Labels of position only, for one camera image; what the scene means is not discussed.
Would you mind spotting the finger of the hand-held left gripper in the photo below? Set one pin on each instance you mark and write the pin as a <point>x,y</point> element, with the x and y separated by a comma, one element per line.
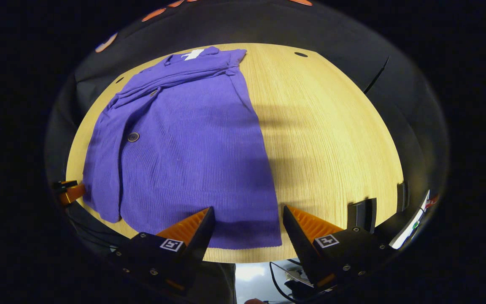
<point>74,194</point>

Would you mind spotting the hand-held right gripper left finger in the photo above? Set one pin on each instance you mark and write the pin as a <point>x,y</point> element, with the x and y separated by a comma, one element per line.
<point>201,240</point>

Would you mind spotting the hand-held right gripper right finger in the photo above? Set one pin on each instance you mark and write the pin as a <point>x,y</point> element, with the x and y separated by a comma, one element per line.
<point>300,247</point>

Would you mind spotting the purple knit cardigan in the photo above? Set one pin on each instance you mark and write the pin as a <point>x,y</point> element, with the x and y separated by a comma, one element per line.
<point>192,147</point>

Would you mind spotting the white glossy panel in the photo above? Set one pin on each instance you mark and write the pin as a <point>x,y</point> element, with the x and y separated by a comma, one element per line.
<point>407,230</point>

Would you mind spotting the dark grey block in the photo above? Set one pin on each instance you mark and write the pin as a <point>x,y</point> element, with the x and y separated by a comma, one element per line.
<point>402,196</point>

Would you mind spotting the black backdrop cloth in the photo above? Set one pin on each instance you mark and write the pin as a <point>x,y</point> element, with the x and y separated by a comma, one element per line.
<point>352,33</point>

